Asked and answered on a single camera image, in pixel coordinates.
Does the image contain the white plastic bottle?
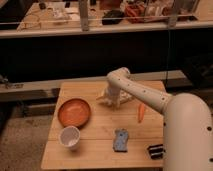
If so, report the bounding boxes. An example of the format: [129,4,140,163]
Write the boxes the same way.
[97,87,134,108]

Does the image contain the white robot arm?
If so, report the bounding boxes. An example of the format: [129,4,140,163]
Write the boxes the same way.
[106,67,213,171]

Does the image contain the orange ceramic bowl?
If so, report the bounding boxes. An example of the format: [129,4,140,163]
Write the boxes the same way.
[58,98,91,127]

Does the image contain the orange carrot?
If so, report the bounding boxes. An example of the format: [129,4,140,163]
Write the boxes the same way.
[138,103,146,123]

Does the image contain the blue sponge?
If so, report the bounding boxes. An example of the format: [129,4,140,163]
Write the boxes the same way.
[113,129,129,152]

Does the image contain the white paper cup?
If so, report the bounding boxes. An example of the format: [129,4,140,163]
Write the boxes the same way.
[59,126,80,151]

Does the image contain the black bag on bench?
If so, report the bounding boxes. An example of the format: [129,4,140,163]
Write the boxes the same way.
[102,10,124,25]

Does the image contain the orange tool clutter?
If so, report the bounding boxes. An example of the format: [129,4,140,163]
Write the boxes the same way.
[124,4,145,23]

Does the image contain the grey metal post left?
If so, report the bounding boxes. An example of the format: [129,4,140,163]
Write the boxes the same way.
[78,0,89,31]

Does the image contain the grey metal post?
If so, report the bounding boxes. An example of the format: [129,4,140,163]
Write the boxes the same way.
[78,0,89,31]
[167,0,182,28]

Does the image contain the grey metal post right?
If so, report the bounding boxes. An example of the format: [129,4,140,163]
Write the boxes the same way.
[167,0,182,28]

